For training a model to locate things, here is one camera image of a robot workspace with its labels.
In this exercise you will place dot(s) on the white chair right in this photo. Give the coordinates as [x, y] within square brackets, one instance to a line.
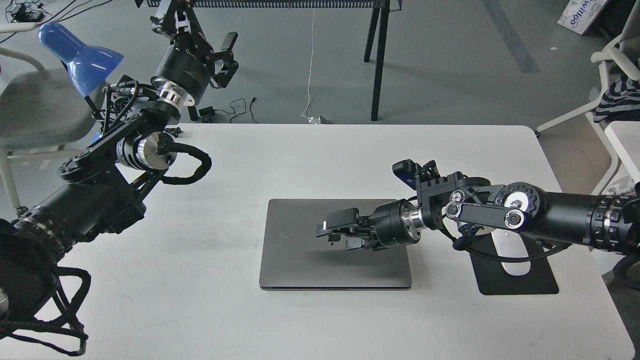
[618, 68]

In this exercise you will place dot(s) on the white cardboard box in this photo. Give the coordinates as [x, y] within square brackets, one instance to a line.
[578, 15]

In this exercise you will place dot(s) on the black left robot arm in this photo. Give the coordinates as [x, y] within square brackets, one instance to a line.
[104, 186]

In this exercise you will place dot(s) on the striped cloth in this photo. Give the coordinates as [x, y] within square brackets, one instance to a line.
[620, 102]

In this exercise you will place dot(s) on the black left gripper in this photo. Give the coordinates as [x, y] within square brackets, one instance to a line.
[189, 62]

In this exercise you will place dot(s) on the white computer mouse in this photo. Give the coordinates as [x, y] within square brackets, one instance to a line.
[508, 244]

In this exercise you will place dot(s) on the blue desk lamp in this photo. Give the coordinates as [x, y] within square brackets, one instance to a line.
[88, 66]

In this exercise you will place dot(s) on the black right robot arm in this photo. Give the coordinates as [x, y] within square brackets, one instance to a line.
[607, 222]

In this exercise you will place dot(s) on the grey laptop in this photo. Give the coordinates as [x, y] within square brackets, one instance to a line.
[294, 259]

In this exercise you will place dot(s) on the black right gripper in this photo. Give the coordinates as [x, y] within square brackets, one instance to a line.
[390, 226]

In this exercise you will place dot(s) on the black mouse pad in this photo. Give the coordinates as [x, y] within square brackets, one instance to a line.
[493, 280]

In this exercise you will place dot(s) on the grey chair left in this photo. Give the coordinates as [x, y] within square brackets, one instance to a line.
[41, 113]

